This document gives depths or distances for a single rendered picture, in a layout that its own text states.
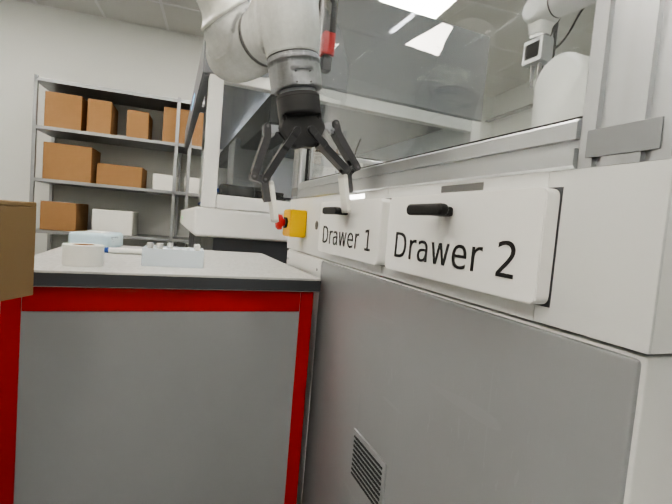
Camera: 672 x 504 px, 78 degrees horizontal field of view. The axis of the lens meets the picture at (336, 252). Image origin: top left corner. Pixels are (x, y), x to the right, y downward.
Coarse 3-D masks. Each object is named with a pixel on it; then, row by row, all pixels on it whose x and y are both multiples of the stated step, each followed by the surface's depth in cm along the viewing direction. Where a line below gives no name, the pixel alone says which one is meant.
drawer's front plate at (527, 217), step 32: (480, 192) 46; (512, 192) 42; (544, 192) 38; (416, 224) 57; (448, 224) 51; (480, 224) 46; (512, 224) 41; (544, 224) 38; (416, 256) 57; (448, 256) 50; (480, 256) 45; (544, 256) 38; (480, 288) 45; (512, 288) 41; (544, 288) 39
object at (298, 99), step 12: (288, 96) 68; (300, 96) 68; (312, 96) 69; (288, 108) 69; (300, 108) 68; (312, 108) 69; (288, 120) 70; (300, 120) 71; (312, 120) 72; (288, 132) 71; (300, 144) 72; (312, 144) 72
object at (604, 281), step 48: (384, 192) 70; (432, 192) 57; (576, 192) 37; (624, 192) 33; (288, 240) 124; (576, 240) 37; (624, 240) 33; (432, 288) 56; (576, 288) 36; (624, 288) 33; (624, 336) 32
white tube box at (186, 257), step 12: (144, 252) 87; (156, 252) 88; (168, 252) 88; (180, 252) 89; (192, 252) 90; (144, 264) 87; (156, 264) 88; (168, 264) 89; (180, 264) 89; (192, 264) 90
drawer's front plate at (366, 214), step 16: (352, 208) 78; (368, 208) 71; (384, 208) 67; (320, 224) 93; (336, 224) 84; (352, 224) 77; (368, 224) 71; (384, 224) 67; (320, 240) 93; (368, 240) 71; (384, 240) 68; (352, 256) 76; (368, 256) 70; (384, 256) 68
